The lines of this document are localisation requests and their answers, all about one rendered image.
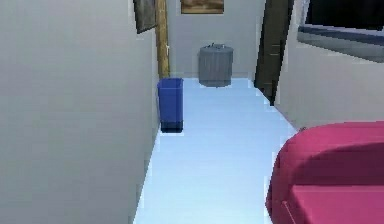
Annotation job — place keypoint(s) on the brown wooden door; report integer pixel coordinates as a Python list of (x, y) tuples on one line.
[(162, 40)]

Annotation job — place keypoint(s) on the blue rectangular bin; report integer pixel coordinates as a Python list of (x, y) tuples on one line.
[(170, 103)]

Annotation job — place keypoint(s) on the pink sofa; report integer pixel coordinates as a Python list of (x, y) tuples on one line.
[(330, 173)]

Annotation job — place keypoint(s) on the grey round trash can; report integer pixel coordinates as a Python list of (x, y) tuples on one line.
[(215, 66)]

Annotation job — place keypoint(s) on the brown framed wall picture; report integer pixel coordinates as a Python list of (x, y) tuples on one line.
[(202, 6)]

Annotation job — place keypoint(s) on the dark framed wall picture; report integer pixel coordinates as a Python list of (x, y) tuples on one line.
[(145, 15)]

